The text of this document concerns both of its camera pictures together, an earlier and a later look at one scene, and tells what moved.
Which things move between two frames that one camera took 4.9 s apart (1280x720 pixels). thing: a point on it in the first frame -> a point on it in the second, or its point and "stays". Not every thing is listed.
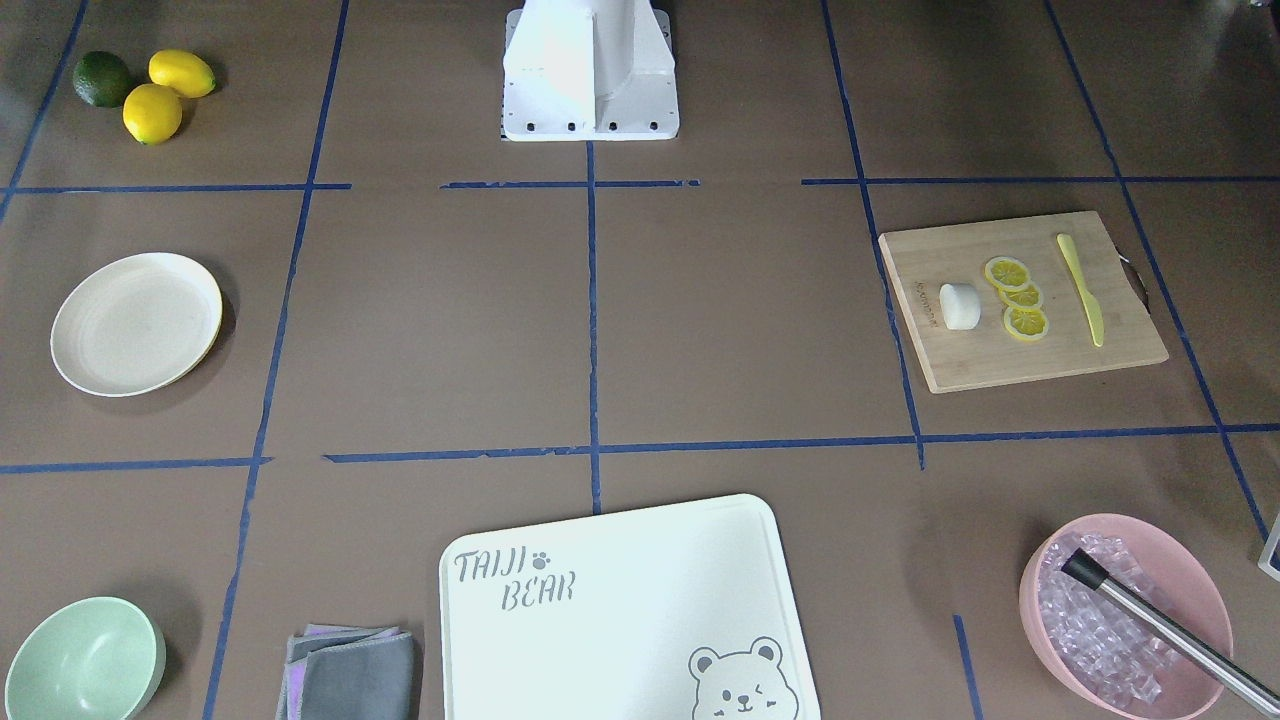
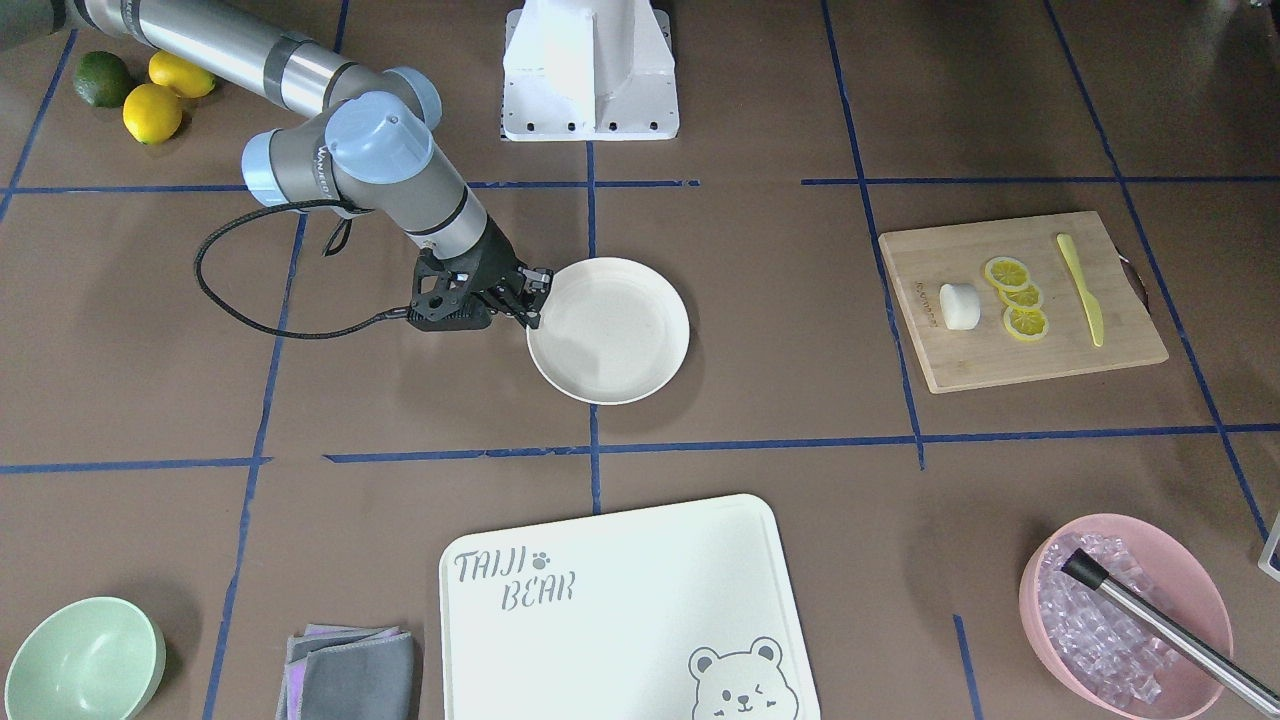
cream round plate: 136,324 -> 614,331
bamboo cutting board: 923,261 stays
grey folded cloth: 362,675 stays
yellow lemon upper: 188,73 stays
